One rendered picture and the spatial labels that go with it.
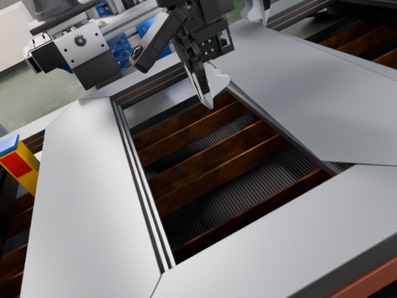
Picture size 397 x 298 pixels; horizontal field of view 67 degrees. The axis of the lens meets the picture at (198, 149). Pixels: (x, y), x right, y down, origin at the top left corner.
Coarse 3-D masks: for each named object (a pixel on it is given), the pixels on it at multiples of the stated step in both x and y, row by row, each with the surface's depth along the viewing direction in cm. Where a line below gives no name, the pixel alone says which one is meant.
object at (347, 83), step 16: (352, 64) 52; (320, 80) 52; (336, 80) 50; (352, 80) 49; (368, 80) 47; (384, 80) 46; (288, 96) 51; (304, 96) 50; (320, 96) 48; (336, 96) 47; (352, 96) 46; (272, 112) 49; (288, 112) 48; (304, 112) 47; (320, 112) 45; (288, 128) 45
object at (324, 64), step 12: (312, 60) 58; (324, 60) 56; (336, 60) 55; (288, 72) 57; (300, 72) 56; (312, 72) 55; (324, 72) 53; (264, 84) 57; (276, 84) 56; (288, 84) 54; (300, 84) 53; (252, 96) 55; (264, 96) 54; (276, 96) 53
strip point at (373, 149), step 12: (384, 132) 38; (396, 132) 38; (360, 144) 38; (372, 144) 37; (384, 144) 37; (396, 144) 36; (336, 156) 38; (348, 156) 37; (360, 156) 37; (372, 156) 36; (384, 156) 35; (396, 156) 35
